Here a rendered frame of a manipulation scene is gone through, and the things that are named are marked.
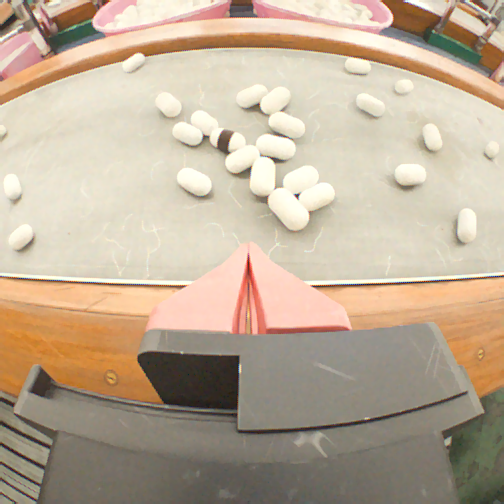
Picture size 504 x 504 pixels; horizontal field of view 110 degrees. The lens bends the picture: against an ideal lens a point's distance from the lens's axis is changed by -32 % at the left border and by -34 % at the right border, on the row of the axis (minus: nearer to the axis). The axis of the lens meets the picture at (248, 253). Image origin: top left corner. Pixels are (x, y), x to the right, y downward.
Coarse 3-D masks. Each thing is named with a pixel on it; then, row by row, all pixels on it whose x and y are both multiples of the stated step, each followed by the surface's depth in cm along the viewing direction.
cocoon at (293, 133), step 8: (280, 112) 22; (272, 120) 22; (280, 120) 21; (288, 120) 21; (296, 120) 21; (272, 128) 22; (280, 128) 22; (288, 128) 21; (296, 128) 21; (304, 128) 22; (288, 136) 22; (296, 136) 22
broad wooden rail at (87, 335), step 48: (0, 288) 18; (48, 288) 19; (96, 288) 19; (144, 288) 19; (336, 288) 19; (384, 288) 19; (432, 288) 19; (480, 288) 18; (0, 336) 16; (48, 336) 16; (96, 336) 16; (480, 336) 16; (0, 384) 15; (96, 384) 15; (144, 384) 15; (480, 384) 15
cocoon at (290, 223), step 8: (272, 192) 20; (280, 192) 19; (288, 192) 19; (272, 200) 20; (280, 200) 19; (288, 200) 19; (296, 200) 19; (272, 208) 20; (280, 208) 19; (288, 208) 19; (296, 208) 19; (304, 208) 19; (280, 216) 20; (288, 216) 19; (296, 216) 19; (304, 216) 19; (288, 224) 19; (296, 224) 19; (304, 224) 19
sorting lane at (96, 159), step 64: (192, 64) 26; (256, 64) 26; (320, 64) 26; (64, 128) 24; (128, 128) 24; (256, 128) 23; (320, 128) 23; (384, 128) 24; (448, 128) 24; (0, 192) 22; (64, 192) 22; (128, 192) 22; (384, 192) 22; (448, 192) 22; (0, 256) 20; (64, 256) 20; (128, 256) 20; (192, 256) 20; (320, 256) 20; (384, 256) 20; (448, 256) 20
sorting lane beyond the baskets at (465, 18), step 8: (64, 0) 41; (72, 0) 39; (424, 0) 40; (432, 0) 41; (440, 0) 43; (48, 8) 41; (56, 8) 39; (440, 8) 40; (456, 8) 43; (456, 16) 40; (464, 16) 41; (472, 16) 44; (16, 24) 41; (472, 24) 40; (480, 24) 42; (496, 40) 40
